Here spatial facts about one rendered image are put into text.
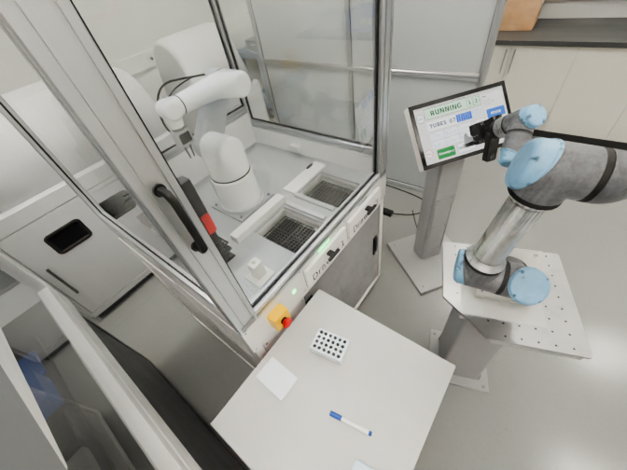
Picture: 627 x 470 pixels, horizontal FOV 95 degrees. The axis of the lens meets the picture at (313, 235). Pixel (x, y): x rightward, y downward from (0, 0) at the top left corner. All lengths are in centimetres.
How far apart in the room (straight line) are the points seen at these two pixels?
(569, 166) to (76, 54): 86
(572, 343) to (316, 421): 89
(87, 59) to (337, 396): 104
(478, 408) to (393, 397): 92
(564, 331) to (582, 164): 72
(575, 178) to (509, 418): 145
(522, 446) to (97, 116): 203
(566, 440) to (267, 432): 148
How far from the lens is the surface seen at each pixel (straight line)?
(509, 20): 390
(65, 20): 57
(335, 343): 112
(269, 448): 112
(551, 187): 79
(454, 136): 163
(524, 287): 108
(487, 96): 178
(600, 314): 251
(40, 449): 62
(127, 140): 59
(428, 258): 232
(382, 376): 112
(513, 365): 211
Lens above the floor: 183
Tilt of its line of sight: 46 degrees down
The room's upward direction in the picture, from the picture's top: 12 degrees counter-clockwise
